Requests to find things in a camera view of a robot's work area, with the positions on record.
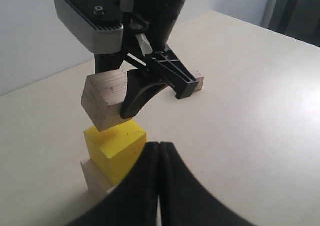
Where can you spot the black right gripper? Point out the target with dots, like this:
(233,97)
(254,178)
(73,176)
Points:
(161,16)

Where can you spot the medium pale wooden cube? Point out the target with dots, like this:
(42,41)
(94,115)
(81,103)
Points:
(103,96)

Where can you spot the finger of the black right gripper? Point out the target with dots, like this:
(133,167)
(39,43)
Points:
(142,86)

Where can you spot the dark window frame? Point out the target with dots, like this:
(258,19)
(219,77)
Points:
(298,19)

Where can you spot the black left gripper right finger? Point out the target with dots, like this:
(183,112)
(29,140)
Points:
(183,199)

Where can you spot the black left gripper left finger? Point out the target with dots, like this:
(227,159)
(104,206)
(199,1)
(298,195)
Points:
(134,201)

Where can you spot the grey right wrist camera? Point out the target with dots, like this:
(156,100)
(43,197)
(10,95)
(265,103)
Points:
(97,24)

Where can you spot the yellow cube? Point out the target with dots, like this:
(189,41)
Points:
(116,150)

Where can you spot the small pale wooden cube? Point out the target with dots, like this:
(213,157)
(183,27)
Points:
(200,77)

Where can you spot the large pale wooden cube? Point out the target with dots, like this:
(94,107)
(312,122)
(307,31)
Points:
(97,183)

